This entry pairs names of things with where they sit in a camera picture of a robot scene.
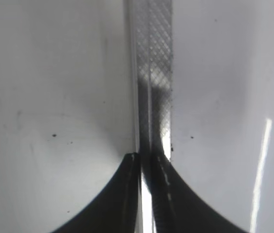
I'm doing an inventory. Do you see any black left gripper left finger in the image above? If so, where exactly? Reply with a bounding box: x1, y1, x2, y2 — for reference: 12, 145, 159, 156
55, 153, 141, 233

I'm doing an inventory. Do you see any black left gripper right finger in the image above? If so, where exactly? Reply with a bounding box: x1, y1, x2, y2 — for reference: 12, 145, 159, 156
145, 153, 244, 233

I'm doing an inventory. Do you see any white board with grey frame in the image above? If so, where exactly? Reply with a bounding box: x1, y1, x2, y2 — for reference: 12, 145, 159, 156
0, 0, 274, 233

